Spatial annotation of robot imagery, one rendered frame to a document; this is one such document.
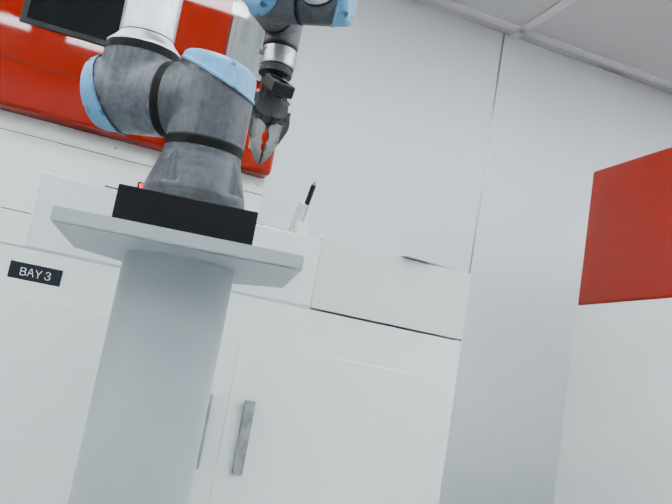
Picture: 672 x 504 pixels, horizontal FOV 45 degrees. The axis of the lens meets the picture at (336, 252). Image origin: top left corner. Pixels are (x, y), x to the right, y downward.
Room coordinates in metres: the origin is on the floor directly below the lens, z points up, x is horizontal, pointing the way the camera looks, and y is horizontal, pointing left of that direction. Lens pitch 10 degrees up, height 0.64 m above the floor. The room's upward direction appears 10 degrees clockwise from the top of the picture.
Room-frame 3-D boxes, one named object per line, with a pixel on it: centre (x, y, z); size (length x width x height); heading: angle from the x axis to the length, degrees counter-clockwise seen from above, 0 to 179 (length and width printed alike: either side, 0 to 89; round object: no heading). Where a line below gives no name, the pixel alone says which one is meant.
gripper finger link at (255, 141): (1.63, 0.21, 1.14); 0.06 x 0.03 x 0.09; 19
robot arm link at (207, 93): (1.16, 0.23, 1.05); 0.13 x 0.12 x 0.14; 72
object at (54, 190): (1.58, 0.31, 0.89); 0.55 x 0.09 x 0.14; 109
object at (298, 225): (1.92, 0.10, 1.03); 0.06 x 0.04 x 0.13; 19
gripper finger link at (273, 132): (1.64, 0.18, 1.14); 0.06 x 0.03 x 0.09; 19
